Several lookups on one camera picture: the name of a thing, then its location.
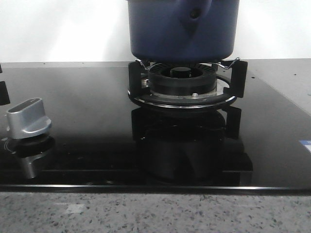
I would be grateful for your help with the black pot support grate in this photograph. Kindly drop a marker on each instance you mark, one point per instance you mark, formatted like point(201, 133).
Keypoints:
point(230, 85)

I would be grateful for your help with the black glass cooktop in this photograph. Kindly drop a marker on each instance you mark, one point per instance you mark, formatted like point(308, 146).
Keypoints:
point(101, 142)

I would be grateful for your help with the blue white label sticker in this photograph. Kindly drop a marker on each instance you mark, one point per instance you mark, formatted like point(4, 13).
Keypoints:
point(306, 144)

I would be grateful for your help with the silver stove control knob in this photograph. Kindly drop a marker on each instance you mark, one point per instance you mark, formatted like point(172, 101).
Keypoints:
point(28, 119)

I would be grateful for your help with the blue cooking pot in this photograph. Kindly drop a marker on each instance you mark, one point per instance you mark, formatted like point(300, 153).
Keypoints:
point(182, 31)

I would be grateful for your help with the black gas burner head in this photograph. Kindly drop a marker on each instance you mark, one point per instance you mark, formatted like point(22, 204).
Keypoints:
point(182, 80)

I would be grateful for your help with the black left burner grate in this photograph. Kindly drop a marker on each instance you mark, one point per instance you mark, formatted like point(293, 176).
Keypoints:
point(4, 96)

